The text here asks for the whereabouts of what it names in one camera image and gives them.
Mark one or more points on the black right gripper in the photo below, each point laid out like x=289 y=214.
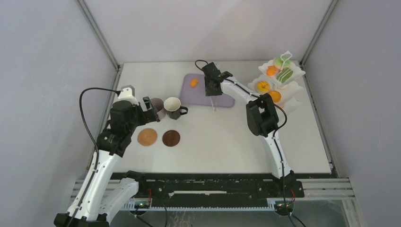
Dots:
x=209 y=91

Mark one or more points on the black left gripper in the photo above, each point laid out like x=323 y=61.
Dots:
x=150 y=115

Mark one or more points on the purple mug black handle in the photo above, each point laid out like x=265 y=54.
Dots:
x=158 y=104

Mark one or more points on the black mug white inside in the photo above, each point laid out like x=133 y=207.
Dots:
x=174 y=108

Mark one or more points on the woven rattan coaster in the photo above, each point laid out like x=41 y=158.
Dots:
x=147 y=137

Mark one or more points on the steel white serving tongs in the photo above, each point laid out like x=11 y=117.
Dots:
x=213 y=100

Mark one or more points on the dark wooden round coaster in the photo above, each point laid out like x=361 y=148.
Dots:
x=171 y=138

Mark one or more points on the yellow frosted donut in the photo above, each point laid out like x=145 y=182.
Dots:
x=262 y=87

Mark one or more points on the orange bear cookie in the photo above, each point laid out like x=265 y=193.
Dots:
x=271 y=70

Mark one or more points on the white three tier stand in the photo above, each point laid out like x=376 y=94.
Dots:
x=288 y=90

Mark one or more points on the orange egg tart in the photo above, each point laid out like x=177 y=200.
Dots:
x=275 y=95

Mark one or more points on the green striped cake slice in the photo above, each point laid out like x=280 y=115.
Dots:
x=284 y=75

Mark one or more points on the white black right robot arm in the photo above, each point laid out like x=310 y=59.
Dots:
x=261 y=115

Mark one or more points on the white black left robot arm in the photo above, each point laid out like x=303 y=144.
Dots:
x=90 y=208

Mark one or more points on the orange star cookie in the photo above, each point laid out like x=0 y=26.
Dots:
x=194 y=82

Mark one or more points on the lavender serving tray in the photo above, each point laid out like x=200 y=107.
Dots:
x=196 y=95

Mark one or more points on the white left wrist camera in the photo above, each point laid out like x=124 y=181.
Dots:
x=127 y=93

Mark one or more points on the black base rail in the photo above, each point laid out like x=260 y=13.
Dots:
x=213 y=190

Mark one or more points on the aluminium frame post left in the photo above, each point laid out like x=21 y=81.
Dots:
x=84 y=8

